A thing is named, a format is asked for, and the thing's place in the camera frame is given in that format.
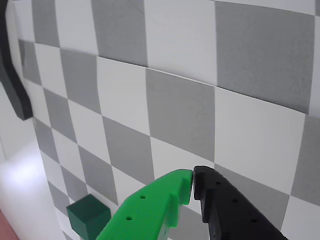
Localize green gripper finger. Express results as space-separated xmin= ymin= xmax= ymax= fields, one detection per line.
xmin=96 ymin=169 xmax=195 ymax=240

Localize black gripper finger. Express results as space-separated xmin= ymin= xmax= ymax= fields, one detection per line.
xmin=191 ymin=165 xmax=288 ymax=240

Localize dark green cube dice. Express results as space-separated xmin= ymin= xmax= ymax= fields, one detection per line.
xmin=66 ymin=194 xmax=112 ymax=240

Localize grey white checkerboard mat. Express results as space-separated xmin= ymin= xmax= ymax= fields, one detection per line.
xmin=18 ymin=0 xmax=320 ymax=240

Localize black cross-shaped stand base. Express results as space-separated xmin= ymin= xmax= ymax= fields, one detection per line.
xmin=0 ymin=0 xmax=34 ymax=122

